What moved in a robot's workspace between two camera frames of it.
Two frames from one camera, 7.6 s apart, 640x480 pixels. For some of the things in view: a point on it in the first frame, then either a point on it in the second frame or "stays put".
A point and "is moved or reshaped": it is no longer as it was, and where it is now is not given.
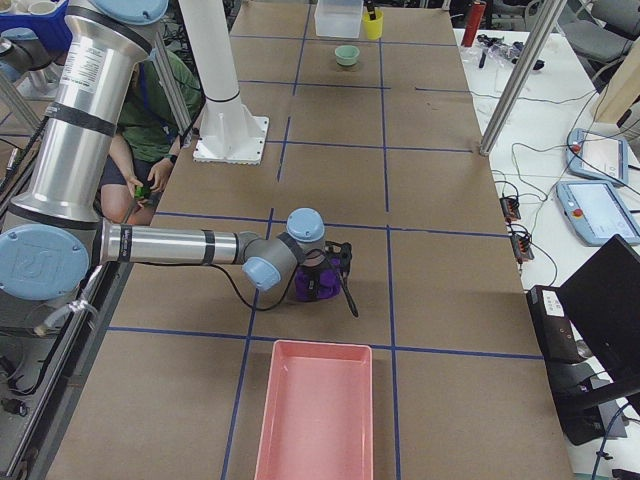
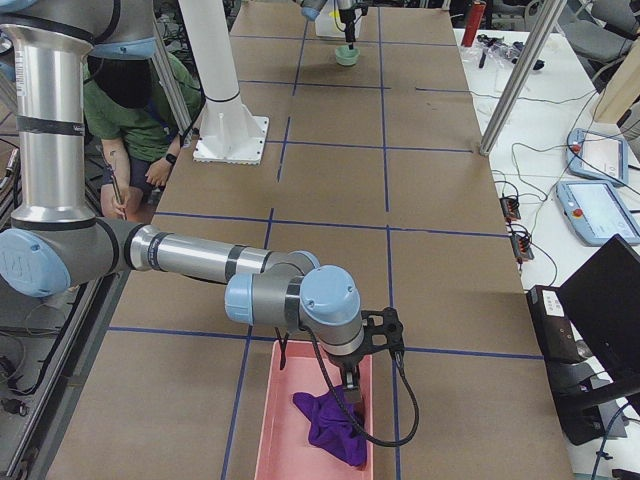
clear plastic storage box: x=339 y=18 stays put
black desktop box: x=559 y=339 stays put
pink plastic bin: x=318 y=421 stays put
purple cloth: x=329 y=283 is moved or reshaped
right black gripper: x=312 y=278 to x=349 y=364
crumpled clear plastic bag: x=495 y=47 stays put
